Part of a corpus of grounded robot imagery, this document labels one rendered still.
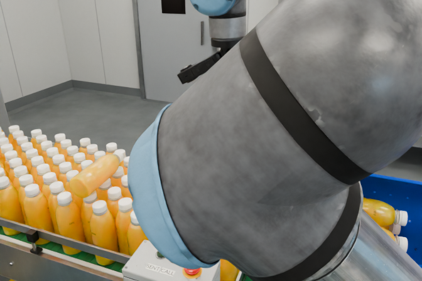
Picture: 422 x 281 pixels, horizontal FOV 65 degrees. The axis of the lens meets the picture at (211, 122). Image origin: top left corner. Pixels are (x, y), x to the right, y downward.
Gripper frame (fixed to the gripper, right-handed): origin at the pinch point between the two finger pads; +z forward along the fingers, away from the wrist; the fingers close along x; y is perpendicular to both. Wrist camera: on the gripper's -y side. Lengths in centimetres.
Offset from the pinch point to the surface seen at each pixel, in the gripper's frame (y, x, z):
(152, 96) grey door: -240, 333, 133
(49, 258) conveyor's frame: -54, -15, 46
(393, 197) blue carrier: 42, 25, 29
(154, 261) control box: -10.4, -19.7, 26.9
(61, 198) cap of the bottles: -48, -10, 25
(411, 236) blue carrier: 48, 23, 40
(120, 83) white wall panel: -299, 338, 118
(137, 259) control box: -14.3, -20.5, 26.7
